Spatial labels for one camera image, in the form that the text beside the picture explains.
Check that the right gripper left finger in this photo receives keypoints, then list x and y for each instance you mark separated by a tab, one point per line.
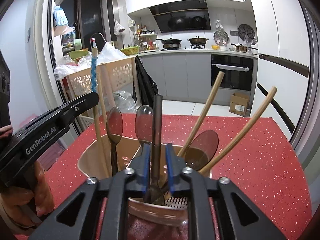
132	182

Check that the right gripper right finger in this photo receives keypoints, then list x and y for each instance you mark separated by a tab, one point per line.
186	182

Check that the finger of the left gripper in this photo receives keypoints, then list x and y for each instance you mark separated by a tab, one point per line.
76	107

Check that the dark straight utensil handle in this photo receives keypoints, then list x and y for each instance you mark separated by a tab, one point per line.
156	195

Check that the person's left hand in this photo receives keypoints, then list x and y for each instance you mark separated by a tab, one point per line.
14	197

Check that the wooden chopstick left of pair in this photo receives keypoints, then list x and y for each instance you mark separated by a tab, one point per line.
203	114

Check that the wooden chopstick of pair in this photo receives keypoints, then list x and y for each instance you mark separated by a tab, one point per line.
203	114
242	132

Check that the translucent brown spoon right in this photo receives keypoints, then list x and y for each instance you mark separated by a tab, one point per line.
202	150

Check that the translucent brown spoon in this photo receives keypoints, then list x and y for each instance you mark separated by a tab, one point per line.
202	150
114	127
143	124

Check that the blue patterned chopstick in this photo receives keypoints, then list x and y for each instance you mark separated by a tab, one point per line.
94	55

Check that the translucent brown spoon left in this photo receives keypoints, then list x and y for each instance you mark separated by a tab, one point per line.
114	127

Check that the beige perforated storage cart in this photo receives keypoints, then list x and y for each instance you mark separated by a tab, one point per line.
112	77

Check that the translucent brown spoon middle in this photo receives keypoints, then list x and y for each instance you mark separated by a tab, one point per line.
143	124

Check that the black hanging bag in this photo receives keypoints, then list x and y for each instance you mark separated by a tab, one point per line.
147	86

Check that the cardboard box on floor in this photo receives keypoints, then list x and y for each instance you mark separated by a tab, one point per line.
239	103

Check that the wooden chopstick right of pair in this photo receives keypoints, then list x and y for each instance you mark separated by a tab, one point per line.
242	132

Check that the black wok left burner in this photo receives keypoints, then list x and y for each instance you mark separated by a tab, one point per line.
170	44

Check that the brown pot right burner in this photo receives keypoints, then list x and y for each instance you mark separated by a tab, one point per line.
198	41

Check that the black range hood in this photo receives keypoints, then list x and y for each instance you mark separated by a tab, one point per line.
187	15

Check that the white refrigerator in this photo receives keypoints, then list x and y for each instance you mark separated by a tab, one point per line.
284	58

